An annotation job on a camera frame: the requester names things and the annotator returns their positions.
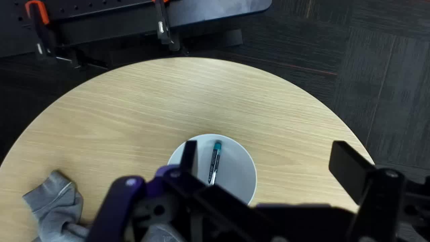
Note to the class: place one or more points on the orange black clamp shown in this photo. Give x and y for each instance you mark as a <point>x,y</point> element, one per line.
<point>163,24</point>
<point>38,18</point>

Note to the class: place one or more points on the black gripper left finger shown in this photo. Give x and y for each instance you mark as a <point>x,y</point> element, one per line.
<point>191,156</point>

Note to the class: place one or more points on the grey bowl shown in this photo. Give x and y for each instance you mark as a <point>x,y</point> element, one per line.
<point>237,169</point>

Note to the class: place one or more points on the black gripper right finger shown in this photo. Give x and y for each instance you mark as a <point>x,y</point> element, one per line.
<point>354,168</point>

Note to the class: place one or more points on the crumpled grey cloth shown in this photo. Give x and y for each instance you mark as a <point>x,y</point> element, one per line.
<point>54,202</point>

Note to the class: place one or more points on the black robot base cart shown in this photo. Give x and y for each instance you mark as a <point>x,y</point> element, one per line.
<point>112,18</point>

